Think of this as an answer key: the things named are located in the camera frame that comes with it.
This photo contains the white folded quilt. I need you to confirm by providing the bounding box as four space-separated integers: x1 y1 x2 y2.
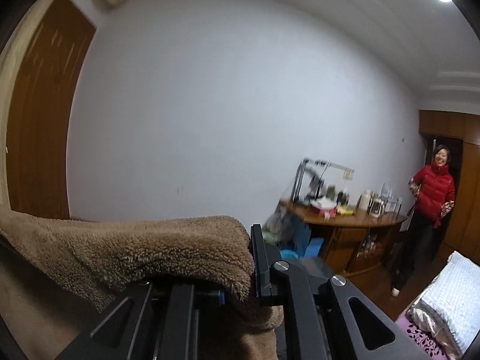
407 251 479 359

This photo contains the woman in red jacket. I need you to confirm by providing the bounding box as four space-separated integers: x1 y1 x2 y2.
391 145 456 297

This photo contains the brown wooden wardrobe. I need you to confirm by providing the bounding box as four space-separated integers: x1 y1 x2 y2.
419 110 479 263

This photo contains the brown fleece jacket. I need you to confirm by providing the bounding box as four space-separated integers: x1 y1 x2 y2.
1 208 283 359

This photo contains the blue plastic basin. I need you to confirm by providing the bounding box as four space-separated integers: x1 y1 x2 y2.
280 250 299 260

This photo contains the brown wooden door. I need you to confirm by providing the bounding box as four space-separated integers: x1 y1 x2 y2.
7 0 95 219

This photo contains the white desk lamp frame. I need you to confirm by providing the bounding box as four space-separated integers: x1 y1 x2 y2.
289 158 355 203

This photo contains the round wooden desk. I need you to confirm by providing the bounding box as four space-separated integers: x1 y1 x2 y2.
279 199 407 276

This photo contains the plastic bag of items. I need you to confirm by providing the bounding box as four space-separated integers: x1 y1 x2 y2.
262 209 294 245

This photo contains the white kettle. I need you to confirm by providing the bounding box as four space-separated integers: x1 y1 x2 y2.
356 190 372 211

